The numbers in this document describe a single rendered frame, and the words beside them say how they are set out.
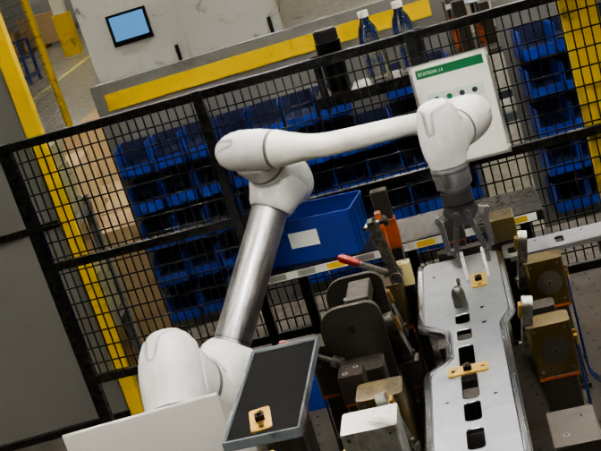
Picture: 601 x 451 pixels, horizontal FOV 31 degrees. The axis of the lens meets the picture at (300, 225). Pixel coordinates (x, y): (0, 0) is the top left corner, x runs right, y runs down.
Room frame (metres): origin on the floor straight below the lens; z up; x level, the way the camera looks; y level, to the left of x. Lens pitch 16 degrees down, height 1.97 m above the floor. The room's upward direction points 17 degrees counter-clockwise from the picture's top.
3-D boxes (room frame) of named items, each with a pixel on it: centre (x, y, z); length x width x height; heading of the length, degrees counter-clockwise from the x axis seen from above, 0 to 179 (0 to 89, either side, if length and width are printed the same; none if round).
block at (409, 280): (2.53, -0.22, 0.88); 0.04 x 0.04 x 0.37; 79
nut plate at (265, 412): (1.70, 0.17, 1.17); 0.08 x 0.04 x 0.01; 1
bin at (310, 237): (2.93, -0.03, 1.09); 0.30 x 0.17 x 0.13; 70
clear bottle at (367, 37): (3.08, -0.35, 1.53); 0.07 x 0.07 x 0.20
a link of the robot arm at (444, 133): (2.43, -0.38, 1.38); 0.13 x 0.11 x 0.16; 144
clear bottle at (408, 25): (3.06, -0.45, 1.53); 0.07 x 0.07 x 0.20
